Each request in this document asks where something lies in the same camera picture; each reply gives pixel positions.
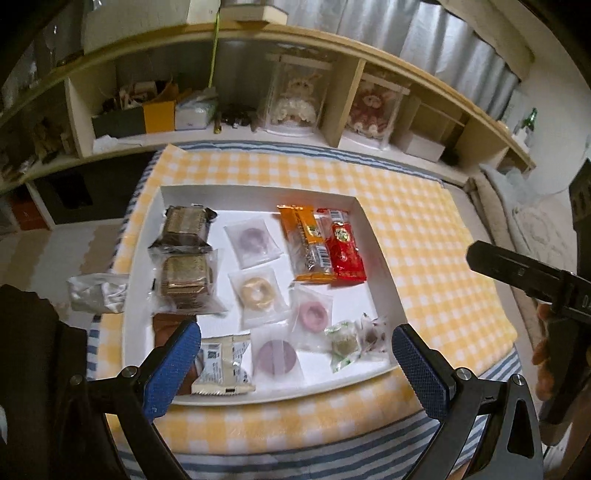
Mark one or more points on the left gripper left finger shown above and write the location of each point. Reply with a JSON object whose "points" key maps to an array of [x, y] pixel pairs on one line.
{"points": [[136, 397]]}

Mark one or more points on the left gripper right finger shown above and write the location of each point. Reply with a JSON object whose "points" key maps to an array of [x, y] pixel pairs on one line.
{"points": [[510, 445]]}

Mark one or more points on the white barcode snack packet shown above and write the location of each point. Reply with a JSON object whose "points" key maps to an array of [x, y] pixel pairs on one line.
{"points": [[219, 367]]}

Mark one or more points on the brown cracker pack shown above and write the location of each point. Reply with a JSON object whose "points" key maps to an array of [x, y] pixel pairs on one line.
{"points": [[186, 283], [185, 230]]}

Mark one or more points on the dark purple cookie packet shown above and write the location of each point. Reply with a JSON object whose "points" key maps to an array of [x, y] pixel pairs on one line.
{"points": [[275, 363]]}

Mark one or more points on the clear yellow donut packet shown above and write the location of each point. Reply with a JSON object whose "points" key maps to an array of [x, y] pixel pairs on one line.
{"points": [[259, 297]]}

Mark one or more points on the green mochi clear packet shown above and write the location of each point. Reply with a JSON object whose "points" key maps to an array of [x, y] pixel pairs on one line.
{"points": [[345, 344]]}

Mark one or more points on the purple donut clear packet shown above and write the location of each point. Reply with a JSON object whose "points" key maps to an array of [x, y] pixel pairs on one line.
{"points": [[252, 243]]}

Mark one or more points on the pink donut clear packet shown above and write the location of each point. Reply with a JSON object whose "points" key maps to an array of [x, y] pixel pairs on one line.
{"points": [[311, 314]]}

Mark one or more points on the red snack bar package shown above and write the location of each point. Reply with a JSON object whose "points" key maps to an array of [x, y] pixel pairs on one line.
{"points": [[347, 263]]}

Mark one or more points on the orange snack bar package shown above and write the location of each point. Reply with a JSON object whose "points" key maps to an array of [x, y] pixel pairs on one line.
{"points": [[309, 257]]}

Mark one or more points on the person right hand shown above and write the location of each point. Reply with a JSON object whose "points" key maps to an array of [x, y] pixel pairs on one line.
{"points": [[545, 385]]}

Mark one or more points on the white embroidered pillow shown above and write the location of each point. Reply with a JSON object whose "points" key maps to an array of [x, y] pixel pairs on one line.
{"points": [[546, 227]]}

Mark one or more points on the crumpled plastic bag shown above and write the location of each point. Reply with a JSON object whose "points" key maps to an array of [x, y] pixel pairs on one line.
{"points": [[98, 293]]}

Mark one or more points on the light blue quilt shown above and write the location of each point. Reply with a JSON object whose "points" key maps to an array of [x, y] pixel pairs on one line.
{"points": [[512, 188]]}

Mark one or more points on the beige folded blanket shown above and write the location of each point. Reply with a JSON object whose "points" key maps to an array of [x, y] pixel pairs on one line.
{"points": [[492, 213]]}

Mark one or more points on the foam floor mat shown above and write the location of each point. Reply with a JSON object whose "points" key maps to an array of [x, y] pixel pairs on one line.
{"points": [[43, 260]]}

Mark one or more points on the green glass bottle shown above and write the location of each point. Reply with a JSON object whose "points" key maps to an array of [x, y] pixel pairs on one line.
{"points": [[528, 123]]}

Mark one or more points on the white cardboard tray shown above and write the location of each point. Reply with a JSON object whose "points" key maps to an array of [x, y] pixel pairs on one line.
{"points": [[144, 329]]}

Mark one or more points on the white storage box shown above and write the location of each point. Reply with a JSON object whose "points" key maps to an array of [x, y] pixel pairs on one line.
{"points": [[420, 146]]}

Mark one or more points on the red doll in case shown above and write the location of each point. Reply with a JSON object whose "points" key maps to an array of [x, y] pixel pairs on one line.
{"points": [[375, 109]]}

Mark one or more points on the orange cardboard box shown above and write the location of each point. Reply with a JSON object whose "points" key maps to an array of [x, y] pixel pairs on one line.
{"points": [[159, 113]]}

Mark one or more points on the tissue box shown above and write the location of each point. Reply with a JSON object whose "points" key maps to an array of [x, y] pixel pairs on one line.
{"points": [[195, 111]]}

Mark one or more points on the grey curtain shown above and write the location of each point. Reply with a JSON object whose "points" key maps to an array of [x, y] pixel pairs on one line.
{"points": [[422, 33]]}

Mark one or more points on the cream doll in case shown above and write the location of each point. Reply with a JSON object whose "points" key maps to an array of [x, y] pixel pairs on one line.
{"points": [[298, 86]]}

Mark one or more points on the wooden headboard shelf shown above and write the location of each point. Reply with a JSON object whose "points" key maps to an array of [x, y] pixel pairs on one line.
{"points": [[435, 108]]}

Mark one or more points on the book on shelf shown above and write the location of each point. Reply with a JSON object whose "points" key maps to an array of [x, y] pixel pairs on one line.
{"points": [[254, 13]]}

